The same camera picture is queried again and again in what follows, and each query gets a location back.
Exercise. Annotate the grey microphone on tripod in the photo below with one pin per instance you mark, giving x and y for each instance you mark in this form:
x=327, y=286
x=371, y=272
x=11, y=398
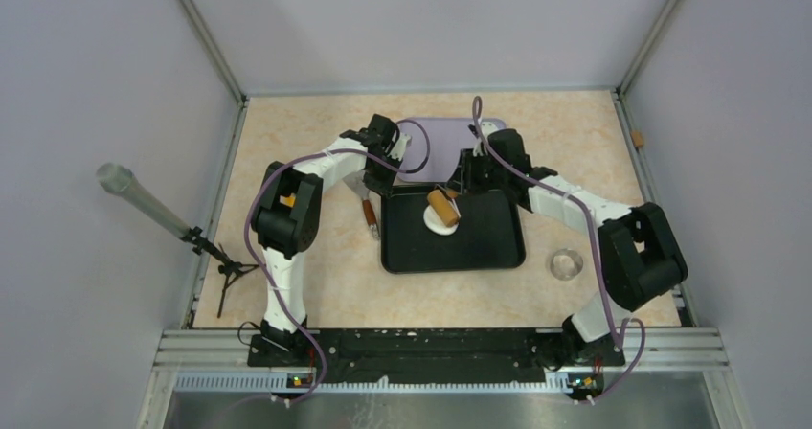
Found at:
x=121, y=182

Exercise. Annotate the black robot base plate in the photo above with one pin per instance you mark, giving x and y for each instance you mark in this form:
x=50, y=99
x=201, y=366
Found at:
x=433, y=355

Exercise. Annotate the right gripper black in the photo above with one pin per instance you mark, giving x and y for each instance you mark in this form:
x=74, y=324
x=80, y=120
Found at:
x=463, y=182

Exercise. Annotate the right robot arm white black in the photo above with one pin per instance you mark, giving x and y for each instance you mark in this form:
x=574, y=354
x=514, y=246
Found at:
x=634, y=251

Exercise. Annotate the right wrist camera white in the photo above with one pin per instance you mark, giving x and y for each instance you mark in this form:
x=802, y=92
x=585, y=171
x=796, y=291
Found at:
x=481, y=131

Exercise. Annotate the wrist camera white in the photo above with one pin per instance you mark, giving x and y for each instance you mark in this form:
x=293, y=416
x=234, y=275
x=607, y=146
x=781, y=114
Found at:
x=481, y=131
x=399, y=146

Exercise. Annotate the metal scraper wooden handle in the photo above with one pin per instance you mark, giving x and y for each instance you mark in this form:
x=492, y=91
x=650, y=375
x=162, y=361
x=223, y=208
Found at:
x=356, y=184

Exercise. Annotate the clear glass cup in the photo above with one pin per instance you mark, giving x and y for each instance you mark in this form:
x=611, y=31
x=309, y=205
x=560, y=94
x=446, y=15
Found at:
x=565, y=264

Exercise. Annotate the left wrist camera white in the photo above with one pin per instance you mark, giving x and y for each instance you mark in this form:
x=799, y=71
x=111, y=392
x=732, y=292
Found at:
x=399, y=146

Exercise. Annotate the wooden dough roller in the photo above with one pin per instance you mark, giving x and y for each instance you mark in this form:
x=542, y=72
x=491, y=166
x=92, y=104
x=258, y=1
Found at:
x=443, y=207

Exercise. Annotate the yellow red blue toy block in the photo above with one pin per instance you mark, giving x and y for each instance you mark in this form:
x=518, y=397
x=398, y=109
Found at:
x=288, y=201

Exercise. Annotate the lilac rectangular tray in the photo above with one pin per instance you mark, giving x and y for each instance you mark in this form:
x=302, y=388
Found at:
x=447, y=137

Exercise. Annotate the small wooden cork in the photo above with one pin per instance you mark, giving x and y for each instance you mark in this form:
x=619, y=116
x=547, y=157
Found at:
x=637, y=139

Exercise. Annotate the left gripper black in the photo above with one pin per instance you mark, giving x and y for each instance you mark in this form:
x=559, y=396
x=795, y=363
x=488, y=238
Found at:
x=382, y=187

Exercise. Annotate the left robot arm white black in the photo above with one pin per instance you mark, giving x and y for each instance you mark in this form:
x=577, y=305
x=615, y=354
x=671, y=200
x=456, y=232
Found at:
x=285, y=215

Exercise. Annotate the black baking tray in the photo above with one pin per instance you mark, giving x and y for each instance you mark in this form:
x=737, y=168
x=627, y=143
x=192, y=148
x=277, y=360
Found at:
x=489, y=236

